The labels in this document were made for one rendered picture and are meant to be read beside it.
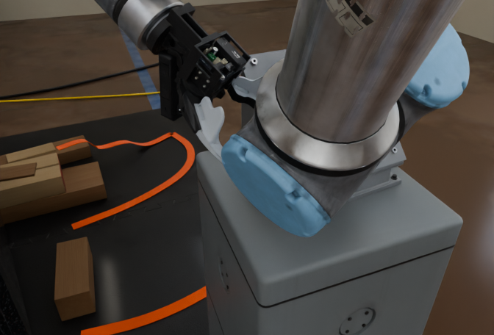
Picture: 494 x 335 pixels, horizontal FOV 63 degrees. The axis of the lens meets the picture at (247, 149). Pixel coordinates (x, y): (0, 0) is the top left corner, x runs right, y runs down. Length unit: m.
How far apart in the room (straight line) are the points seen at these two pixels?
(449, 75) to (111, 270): 1.57
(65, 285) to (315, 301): 1.15
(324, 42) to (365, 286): 0.54
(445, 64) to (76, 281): 1.45
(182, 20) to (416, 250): 0.54
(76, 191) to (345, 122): 1.93
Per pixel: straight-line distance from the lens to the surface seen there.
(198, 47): 0.54
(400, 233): 0.75
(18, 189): 2.18
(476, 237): 2.21
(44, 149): 2.63
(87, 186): 2.21
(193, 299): 1.68
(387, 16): 0.27
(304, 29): 0.32
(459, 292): 1.91
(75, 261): 1.77
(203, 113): 0.55
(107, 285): 1.81
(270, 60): 0.75
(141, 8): 0.58
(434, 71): 0.54
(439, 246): 0.82
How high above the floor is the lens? 1.33
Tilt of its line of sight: 31 degrees down
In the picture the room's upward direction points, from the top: straight up
